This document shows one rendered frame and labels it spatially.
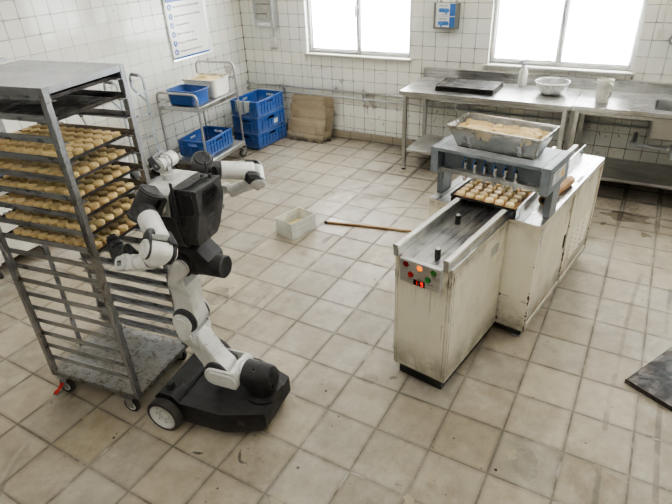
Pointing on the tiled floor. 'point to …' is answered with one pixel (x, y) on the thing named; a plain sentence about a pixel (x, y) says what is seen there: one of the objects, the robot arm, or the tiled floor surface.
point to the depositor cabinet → (538, 244)
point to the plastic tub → (295, 223)
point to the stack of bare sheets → (655, 379)
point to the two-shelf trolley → (205, 117)
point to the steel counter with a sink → (659, 177)
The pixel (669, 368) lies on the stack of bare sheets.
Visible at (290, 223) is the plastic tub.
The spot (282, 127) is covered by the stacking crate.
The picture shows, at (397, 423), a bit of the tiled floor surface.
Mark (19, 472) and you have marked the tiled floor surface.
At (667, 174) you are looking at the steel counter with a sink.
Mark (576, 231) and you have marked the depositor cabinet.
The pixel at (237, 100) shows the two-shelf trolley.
